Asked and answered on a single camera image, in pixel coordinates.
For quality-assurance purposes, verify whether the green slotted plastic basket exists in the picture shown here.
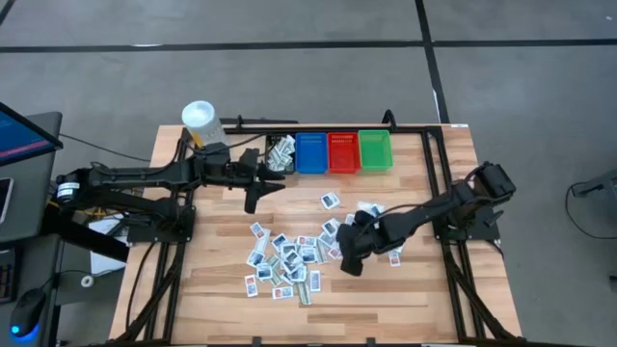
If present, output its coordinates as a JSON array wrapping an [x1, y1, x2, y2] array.
[[358, 128, 394, 174]]

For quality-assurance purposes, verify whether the black slotted plastic basket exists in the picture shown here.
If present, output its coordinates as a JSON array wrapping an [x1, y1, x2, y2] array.
[[263, 132, 297, 175]]

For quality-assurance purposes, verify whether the black diagonal support beam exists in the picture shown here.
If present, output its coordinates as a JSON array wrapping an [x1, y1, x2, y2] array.
[[45, 182, 131, 264]]

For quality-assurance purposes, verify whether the smartphone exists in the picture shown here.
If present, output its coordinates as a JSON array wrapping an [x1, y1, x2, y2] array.
[[0, 176, 15, 226]]

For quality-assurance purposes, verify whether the black keyboard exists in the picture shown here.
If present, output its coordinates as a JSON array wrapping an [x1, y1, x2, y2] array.
[[0, 248, 19, 305]]

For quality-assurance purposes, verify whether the laptop with blue screen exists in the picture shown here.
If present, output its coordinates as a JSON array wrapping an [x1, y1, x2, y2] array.
[[0, 111, 65, 245]]

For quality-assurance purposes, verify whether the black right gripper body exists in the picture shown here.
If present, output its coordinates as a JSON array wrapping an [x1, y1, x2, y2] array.
[[340, 211, 375, 278]]

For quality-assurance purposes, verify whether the blue slotted plastic basket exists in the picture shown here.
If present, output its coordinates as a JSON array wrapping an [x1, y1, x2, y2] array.
[[294, 131, 331, 175]]

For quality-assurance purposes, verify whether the black computer mouse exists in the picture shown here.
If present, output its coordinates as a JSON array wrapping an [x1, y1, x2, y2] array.
[[9, 287, 48, 341]]

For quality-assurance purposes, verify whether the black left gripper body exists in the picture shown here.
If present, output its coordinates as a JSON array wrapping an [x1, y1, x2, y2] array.
[[234, 167, 266, 215]]

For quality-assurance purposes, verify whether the white paper sheet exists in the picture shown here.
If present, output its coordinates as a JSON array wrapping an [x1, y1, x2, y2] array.
[[89, 214, 128, 277]]

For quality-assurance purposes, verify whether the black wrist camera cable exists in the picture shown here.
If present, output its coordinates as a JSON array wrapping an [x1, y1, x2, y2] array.
[[224, 133, 271, 168]]

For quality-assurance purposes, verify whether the black cable along frame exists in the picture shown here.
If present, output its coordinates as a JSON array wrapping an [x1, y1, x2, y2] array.
[[124, 240, 160, 334]]

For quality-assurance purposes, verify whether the monitor with blue screen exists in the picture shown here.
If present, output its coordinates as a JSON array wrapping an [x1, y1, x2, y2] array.
[[0, 100, 66, 168]]

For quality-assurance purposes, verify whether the thin black cable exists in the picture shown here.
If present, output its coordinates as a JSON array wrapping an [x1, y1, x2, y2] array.
[[60, 132, 151, 163]]

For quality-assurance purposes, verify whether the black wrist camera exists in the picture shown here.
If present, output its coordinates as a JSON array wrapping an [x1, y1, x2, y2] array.
[[363, 224, 394, 254], [239, 147, 261, 171]]

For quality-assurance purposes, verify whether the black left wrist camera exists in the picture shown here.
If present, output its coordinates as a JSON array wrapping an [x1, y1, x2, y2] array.
[[239, 147, 261, 171]]

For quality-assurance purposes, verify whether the white wipes canister yellow label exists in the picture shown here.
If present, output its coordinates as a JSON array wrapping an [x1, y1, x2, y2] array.
[[180, 99, 230, 148]]

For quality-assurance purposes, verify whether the black floor cable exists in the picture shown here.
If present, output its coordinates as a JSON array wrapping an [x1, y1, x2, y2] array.
[[564, 181, 617, 241]]

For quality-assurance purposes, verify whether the grey stand foot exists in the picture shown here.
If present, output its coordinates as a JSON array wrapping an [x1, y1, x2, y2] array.
[[571, 168, 617, 199]]

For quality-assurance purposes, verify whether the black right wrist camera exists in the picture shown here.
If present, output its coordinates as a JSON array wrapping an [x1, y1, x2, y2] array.
[[363, 224, 394, 254]]

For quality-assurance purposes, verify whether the red slotted plastic basket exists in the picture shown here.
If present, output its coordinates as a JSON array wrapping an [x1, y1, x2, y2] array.
[[327, 131, 362, 174]]

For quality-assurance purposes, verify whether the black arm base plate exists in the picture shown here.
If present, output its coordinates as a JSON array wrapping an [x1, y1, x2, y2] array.
[[429, 201, 505, 243], [126, 204, 197, 244]]

